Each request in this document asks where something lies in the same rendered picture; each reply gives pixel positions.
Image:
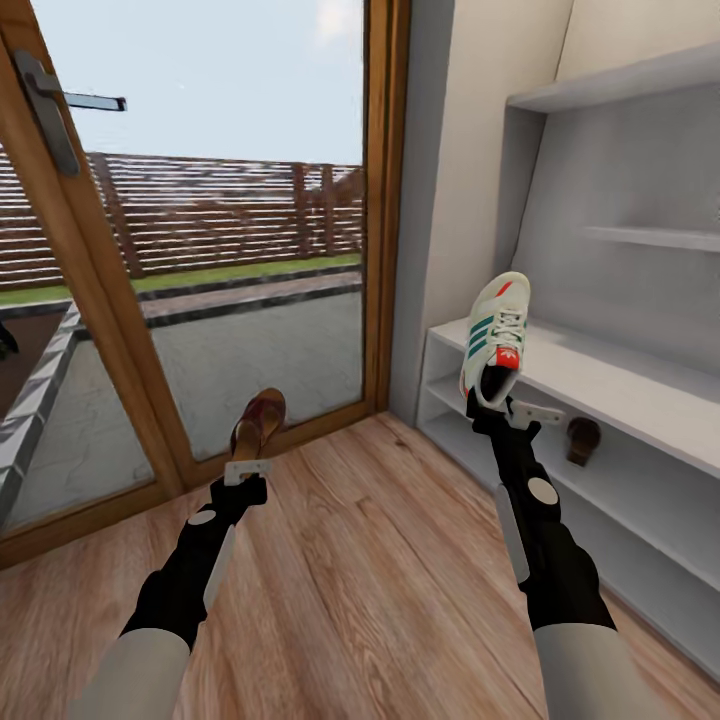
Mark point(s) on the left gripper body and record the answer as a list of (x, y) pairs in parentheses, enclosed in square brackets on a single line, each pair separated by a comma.
[(252, 492)]

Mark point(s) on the sandal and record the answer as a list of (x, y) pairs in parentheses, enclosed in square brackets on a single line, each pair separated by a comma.
[(262, 419), (585, 437)]

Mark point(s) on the gym shoe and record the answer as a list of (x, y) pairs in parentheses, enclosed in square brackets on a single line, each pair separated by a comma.
[(496, 334)]

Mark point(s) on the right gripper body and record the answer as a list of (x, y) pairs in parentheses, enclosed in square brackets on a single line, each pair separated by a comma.
[(502, 435)]

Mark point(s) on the door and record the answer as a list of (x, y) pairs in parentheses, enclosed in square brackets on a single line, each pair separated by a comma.
[(199, 200)]

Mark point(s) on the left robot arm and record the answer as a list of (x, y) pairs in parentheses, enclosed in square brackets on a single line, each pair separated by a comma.
[(140, 678)]

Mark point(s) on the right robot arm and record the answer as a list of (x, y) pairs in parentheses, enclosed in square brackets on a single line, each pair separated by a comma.
[(587, 671)]

